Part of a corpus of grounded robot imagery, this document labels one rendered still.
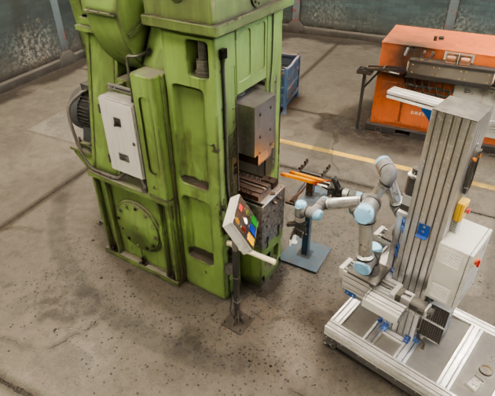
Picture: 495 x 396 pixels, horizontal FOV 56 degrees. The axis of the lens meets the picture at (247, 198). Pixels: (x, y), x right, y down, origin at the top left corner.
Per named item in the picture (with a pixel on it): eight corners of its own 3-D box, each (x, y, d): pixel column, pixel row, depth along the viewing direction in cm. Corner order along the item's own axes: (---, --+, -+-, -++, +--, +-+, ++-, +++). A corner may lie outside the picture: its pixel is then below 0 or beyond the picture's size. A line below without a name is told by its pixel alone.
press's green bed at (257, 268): (281, 264, 450) (283, 226, 423) (261, 288, 424) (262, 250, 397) (233, 244, 474) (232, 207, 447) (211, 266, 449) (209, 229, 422)
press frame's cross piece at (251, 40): (266, 78, 354) (267, 12, 326) (236, 96, 326) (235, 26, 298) (219, 67, 373) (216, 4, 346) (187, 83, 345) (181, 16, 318)
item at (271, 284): (301, 269, 445) (301, 268, 444) (269, 309, 405) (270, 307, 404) (265, 254, 462) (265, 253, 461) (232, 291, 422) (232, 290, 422)
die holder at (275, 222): (283, 226, 423) (285, 185, 397) (262, 250, 397) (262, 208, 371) (232, 207, 448) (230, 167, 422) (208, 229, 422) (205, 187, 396)
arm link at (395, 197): (397, 221, 357) (378, 168, 327) (390, 210, 369) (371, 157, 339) (412, 216, 355) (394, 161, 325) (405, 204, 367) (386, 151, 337)
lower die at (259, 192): (270, 192, 390) (270, 183, 385) (258, 203, 376) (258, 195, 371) (229, 177, 408) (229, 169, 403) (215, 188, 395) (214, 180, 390)
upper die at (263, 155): (271, 155, 369) (271, 144, 364) (258, 166, 356) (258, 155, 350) (227, 141, 388) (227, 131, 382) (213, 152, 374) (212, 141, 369)
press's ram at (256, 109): (280, 137, 373) (281, 89, 350) (254, 158, 347) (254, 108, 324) (236, 125, 392) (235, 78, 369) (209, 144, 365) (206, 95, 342)
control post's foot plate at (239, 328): (254, 318, 397) (254, 310, 391) (240, 336, 381) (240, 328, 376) (233, 308, 406) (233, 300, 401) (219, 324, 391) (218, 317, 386)
